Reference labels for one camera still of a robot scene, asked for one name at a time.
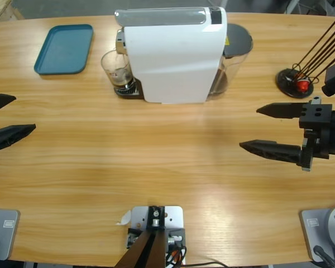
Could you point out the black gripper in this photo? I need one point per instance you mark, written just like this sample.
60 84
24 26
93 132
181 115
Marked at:
328 131

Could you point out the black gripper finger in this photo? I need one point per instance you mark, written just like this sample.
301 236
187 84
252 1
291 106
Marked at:
9 135
0 102

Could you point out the clear drinking glass red label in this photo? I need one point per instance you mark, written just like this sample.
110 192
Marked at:
115 67

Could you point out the white capsule coffee machine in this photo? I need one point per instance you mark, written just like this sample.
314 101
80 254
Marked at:
173 61

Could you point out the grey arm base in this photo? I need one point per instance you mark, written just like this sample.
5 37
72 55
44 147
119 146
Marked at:
321 231
5 231

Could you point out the red coffee capsule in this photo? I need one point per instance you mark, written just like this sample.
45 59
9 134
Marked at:
303 86

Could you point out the black capsule holder with rods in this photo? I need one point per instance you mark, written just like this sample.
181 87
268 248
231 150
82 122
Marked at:
286 86

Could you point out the teal plastic tray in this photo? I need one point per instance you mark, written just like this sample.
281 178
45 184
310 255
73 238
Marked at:
64 50

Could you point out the metal drip tray grate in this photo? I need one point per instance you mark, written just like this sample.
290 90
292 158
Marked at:
134 90

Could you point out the grey metal frame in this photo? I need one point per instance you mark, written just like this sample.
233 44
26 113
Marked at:
318 7

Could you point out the white mount plate dark post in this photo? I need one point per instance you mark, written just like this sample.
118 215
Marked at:
173 217

